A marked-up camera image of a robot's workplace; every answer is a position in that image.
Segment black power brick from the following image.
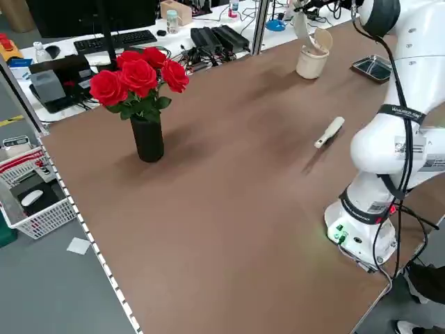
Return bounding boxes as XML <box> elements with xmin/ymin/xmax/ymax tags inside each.
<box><xmin>211</xmin><ymin>25</ymin><xmax>250</xmax><ymax>51</ymax></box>
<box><xmin>190</xmin><ymin>26</ymin><xmax>223</xmax><ymax>53</ymax></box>

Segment white paper sheet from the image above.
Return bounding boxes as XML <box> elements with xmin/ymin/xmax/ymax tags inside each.
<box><xmin>66</xmin><ymin>237</ymin><xmax>92</xmax><ymax>256</ymax></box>

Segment black keyboard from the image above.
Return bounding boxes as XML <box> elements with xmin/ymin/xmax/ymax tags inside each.
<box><xmin>73</xmin><ymin>30</ymin><xmax>158</xmax><ymax>56</ymax></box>

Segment black mouse pad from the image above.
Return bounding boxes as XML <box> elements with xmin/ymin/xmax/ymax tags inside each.
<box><xmin>10</xmin><ymin>173</ymin><xmax>67</xmax><ymax>216</ymax></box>

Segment blue and white box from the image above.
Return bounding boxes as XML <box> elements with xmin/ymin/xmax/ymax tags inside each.
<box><xmin>8</xmin><ymin>58</ymin><xmax>34</xmax><ymax>83</ymax></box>

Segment red rose bouquet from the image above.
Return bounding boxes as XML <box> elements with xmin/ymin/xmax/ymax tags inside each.
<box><xmin>89</xmin><ymin>47</ymin><xmax>191</xmax><ymax>122</ymax></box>

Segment red yellow emergency stop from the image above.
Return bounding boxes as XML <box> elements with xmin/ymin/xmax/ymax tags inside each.
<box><xmin>0</xmin><ymin>33</ymin><xmax>22</xmax><ymax>63</ymax></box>

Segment black box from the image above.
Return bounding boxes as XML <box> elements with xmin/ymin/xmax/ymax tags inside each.
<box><xmin>29</xmin><ymin>54</ymin><xmax>93</xmax><ymax>114</ymax></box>

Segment clear plastic bottle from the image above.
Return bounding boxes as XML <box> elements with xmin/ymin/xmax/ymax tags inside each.
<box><xmin>33</xmin><ymin>40</ymin><xmax>48</xmax><ymax>63</ymax></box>

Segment black monitor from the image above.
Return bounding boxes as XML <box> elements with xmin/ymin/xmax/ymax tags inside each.
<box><xmin>26</xmin><ymin>0</ymin><xmax>157</xmax><ymax>38</ymax></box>

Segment black monitor stand pole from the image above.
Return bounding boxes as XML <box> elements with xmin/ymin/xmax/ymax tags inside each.
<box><xmin>97</xmin><ymin>0</ymin><xmax>118</xmax><ymax>69</ymax></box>

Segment small cardboard box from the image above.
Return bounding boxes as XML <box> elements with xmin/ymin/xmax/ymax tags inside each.
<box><xmin>159</xmin><ymin>0</ymin><xmax>193</xmax><ymax>26</ymax></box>

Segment black cylindrical vase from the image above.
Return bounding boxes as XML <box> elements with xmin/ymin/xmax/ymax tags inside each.
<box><xmin>130</xmin><ymin>116</ymin><xmax>164</xmax><ymax>164</ymax></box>

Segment brown cardboard roll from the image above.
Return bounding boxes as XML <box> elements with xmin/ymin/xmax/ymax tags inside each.
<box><xmin>0</xmin><ymin>0</ymin><xmax>35</xmax><ymax>34</ymax></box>

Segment aluminium frame bar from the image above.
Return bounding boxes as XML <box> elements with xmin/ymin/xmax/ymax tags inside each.
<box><xmin>0</xmin><ymin>55</ymin><xmax>51</xmax><ymax>137</ymax></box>

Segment grey box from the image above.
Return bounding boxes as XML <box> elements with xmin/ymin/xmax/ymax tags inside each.
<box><xmin>30</xmin><ymin>69</ymin><xmax>65</xmax><ymax>102</ymax></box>

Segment person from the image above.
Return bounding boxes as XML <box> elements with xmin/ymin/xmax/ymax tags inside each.
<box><xmin>394</xmin><ymin>260</ymin><xmax>445</xmax><ymax>334</ymax></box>

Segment metal tray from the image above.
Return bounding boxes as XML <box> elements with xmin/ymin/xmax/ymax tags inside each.
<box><xmin>350</xmin><ymin>54</ymin><xmax>396</xmax><ymax>84</ymax></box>

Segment aluminium post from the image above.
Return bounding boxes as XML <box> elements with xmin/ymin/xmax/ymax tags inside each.
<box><xmin>252</xmin><ymin>0</ymin><xmax>270</xmax><ymax>56</ymax></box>

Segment tangled black cable bundle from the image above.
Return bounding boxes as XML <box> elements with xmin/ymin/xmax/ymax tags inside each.
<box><xmin>170</xmin><ymin>44</ymin><xmax>246</xmax><ymax>76</ymax></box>

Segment green box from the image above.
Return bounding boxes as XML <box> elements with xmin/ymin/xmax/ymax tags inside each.
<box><xmin>0</xmin><ymin>218</ymin><xmax>18</xmax><ymax>248</ymax></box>

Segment cream bin with swing lid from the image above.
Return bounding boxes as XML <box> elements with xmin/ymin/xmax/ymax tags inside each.
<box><xmin>296</xmin><ymin>28</ymin><xmax>334</xmax><ymax>80</ymax></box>

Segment white computer mouse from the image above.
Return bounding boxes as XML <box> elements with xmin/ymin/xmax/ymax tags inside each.
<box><xmin>21</xmin><ymin>190</ymin><xmax>45</xmax><ymax>206</ymax></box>

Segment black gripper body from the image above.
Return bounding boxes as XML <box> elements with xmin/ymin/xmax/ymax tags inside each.
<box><xmin>307</xmin><ymin>0</ymin><xmax>348</xmax><ymax>10</ymax></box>

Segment white scale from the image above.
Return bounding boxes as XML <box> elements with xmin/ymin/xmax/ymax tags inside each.
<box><xmin>2</xmin><ymin>135</ymin><xmax>31</xmax><ymax>151</ymax></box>

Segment white desk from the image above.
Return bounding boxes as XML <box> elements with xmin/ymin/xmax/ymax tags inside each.
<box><xmin>19</xmin><ymin>0</ymin><xmax>352</xmax><ymax>123</ymax></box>

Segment white plastic basket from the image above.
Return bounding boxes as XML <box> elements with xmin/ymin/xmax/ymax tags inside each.
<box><xmin>0</xmin><ymin>145</ymin><xmax>78</xmax><ymax>240</ymax></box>

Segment pale hand brush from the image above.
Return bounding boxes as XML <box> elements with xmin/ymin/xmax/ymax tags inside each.
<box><xmin>314</xmin><ymin>116</ymin><xmax>345</xmax><ymax>150</ymax></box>

